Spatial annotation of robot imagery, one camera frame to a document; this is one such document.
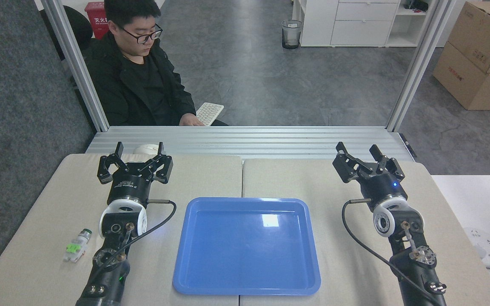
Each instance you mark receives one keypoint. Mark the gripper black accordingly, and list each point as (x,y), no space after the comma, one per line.
(381,185)
(128,187)

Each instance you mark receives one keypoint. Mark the white computer mouse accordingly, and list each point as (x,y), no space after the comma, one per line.
(145,149)

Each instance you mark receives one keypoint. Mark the blue plastic tray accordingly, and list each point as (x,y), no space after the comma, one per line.
(247,250)

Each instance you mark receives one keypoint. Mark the person's left hand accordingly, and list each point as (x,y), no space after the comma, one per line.
(192,120)

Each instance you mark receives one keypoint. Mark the beige table mat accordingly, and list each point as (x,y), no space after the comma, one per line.
(309,182)
(53,204)

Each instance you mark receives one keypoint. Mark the person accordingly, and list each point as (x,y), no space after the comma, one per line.
(138,89)

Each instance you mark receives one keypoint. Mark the white keyboard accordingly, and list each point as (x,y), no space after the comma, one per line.
(209,112)

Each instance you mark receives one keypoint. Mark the ribbed aluminium platform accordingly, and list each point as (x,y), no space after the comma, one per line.
(262,142)

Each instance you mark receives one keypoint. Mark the white side table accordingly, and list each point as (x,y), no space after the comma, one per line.
(479,199)

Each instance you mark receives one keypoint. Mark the large cardboard box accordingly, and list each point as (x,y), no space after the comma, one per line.
(468,83)

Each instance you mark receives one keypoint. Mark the white power strip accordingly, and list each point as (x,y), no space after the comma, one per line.
(485,248)

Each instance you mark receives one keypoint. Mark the white drawer cabinet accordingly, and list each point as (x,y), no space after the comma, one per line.
(355,23)

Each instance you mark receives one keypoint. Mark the grey mesh trash bin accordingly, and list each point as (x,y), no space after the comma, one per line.
(292,36)

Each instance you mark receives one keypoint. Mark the black office chair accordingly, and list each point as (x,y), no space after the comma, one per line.
(77,25)

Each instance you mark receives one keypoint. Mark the red fire equipment box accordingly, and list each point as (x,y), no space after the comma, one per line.
(96,19)

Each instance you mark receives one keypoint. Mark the black object on shelf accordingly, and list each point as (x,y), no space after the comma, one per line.
(417,5)

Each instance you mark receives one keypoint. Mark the small cardboard box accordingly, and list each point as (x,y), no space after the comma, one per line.
(489,36)

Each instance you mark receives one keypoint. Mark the black edge bracket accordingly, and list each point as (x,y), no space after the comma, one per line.
(408,145)

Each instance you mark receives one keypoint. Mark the white green switch part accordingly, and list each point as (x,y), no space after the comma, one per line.
(76,246)

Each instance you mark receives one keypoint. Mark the silver aluminium post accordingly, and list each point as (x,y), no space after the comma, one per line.
(79,72)
(419,68)

